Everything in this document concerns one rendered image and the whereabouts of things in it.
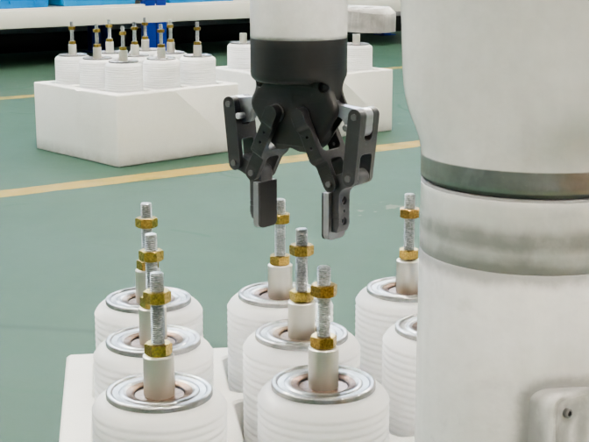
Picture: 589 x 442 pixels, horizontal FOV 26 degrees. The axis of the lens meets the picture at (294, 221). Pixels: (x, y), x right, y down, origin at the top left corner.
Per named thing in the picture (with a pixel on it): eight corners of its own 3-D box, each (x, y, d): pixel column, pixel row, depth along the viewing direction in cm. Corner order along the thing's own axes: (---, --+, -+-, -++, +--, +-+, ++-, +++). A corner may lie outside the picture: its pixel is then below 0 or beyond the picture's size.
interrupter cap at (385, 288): (424, 279, 122) (424, 272, 121) (464, 300, 115) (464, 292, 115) (352, 288, 119) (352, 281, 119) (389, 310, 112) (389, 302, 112)
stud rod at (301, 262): (309, 319, 103) (309, 229, 101) (298, 321, 103) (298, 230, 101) (304, 317, 104) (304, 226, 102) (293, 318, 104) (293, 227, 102)
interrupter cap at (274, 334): (256, 355, 100) (256, 346, 100) (253, 326, 107) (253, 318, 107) (352, 353, 100) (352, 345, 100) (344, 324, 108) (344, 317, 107)
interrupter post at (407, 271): (413, 288, 118) (414, 254, 118) (425, 295, 116) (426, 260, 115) (390, 292, 117) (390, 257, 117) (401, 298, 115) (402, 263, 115)
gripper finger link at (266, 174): (273, 155, 103) (273, 217, 104) (244, 152, 105) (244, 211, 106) (260, 158, 102) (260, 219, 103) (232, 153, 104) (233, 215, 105)
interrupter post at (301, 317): (287, 344, 102) (287, 304, 102) (286, 335, 105) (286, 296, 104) (317, 344, 103) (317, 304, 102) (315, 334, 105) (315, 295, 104)
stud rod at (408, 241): (415, 274, 116) (417, 193, 115) (410, 276, 116) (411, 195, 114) (406, 273, 117) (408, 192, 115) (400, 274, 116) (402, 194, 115)
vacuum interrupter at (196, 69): (213, 126, 336) (211, 23, 330) (177, 126, 337) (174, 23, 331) (219, 121, 345) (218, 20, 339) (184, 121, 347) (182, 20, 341)
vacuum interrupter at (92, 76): (102, 131, 328) (99, 25, 322) (74, 129, 333) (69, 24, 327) (125, 126, 336) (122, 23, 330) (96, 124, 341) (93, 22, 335)
